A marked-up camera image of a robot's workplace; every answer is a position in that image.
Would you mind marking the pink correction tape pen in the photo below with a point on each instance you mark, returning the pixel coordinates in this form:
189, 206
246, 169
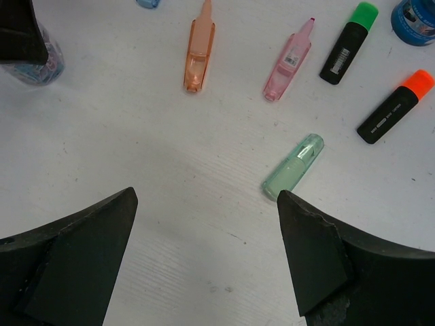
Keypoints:
289, 62

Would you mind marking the blue correction tape pen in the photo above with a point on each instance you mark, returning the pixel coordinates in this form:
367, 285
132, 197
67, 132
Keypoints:
148, 4

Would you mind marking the blue jar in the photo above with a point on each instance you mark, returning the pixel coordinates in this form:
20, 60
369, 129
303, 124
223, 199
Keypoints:
413, 22

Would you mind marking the clear clip jar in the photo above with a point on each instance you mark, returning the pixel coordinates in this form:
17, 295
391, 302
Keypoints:
40, 75

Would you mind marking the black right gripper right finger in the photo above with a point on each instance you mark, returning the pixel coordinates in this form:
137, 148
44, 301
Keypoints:
344, 276

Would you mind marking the orange correction tape pen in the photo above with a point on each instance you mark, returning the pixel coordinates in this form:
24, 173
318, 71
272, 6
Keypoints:
199, 49

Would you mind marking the orange black highlighter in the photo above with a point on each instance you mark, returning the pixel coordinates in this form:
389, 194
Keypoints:
404, 98

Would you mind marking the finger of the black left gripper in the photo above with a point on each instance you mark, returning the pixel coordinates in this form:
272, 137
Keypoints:
21, 39

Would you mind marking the green black highlighter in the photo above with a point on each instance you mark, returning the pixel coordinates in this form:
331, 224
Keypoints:
349, 43

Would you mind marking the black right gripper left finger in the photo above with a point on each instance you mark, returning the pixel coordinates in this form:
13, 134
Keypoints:
64, 272

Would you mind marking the green correction tape pen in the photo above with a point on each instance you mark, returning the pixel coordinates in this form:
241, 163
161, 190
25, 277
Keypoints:
291, 170

